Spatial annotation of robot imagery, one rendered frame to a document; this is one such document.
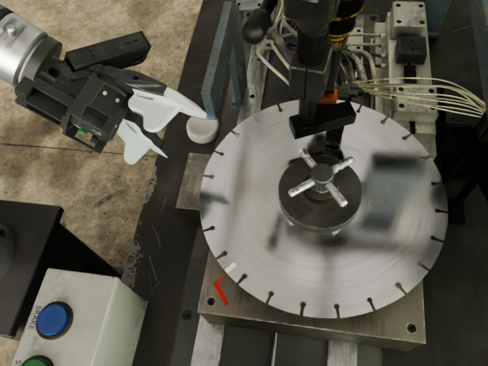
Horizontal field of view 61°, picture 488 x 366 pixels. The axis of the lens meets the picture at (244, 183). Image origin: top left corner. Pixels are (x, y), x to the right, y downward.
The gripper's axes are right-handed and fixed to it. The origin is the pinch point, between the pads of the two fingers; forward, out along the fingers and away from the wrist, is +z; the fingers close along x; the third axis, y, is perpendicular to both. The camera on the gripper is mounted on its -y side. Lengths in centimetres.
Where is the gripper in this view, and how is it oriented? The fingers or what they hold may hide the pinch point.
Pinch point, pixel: (189, 135)
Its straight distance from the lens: 56.7
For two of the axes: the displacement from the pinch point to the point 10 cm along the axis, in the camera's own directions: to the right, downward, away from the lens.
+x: 4.5, -2.5, -8.5
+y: -3.4, 8.4, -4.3
